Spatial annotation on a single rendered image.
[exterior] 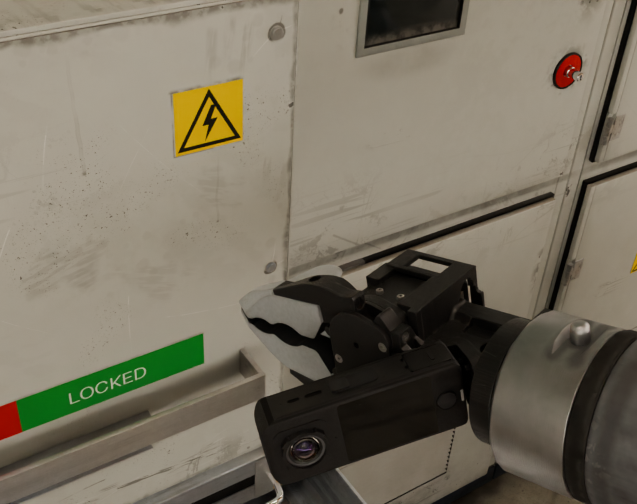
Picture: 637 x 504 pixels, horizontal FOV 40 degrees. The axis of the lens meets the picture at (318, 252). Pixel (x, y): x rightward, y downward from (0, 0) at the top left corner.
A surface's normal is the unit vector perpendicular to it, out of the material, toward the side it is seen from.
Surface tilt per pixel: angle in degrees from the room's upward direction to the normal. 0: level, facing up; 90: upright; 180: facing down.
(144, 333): 90
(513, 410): 67
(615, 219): 90
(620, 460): 72
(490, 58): 90
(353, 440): 81
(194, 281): 90
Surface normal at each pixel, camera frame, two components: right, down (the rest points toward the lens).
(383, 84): 0.54, 0.52
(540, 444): -0.69, 0.24
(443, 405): 0.26, 0.44
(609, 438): -0.66, -0.04
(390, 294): -0.16, -0.88
